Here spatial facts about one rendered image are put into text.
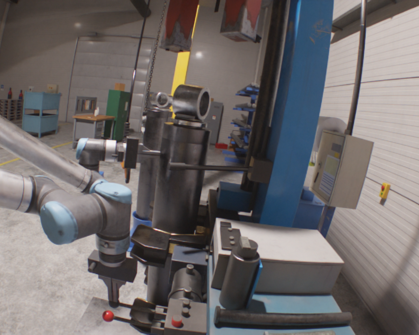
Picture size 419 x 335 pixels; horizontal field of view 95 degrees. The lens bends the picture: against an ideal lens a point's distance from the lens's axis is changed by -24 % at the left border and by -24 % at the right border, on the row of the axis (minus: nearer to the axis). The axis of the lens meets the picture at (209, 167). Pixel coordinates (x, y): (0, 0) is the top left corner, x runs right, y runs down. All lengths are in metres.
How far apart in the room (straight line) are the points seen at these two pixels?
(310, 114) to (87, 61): 12.67
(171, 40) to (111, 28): 12.09
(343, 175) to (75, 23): 13.92
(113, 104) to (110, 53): 5.00
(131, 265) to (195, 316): 0.23
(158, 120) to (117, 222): 1.86
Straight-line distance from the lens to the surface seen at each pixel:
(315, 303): 0.85
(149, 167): 2.46
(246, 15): 1.00
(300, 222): 3.47
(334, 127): 1.71
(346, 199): 1.49
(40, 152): 0.88
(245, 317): 0.66
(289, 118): 1.06
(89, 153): 1.05
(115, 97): 8.33
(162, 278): 1.31
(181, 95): 1.06
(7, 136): 0.86
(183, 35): 1.27
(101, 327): 1.82
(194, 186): 1.09
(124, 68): 12.48
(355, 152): 1.44
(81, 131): 7.17
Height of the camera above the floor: 1.56
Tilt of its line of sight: 13 degrees down
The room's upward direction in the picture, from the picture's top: 10 degrees clockwise
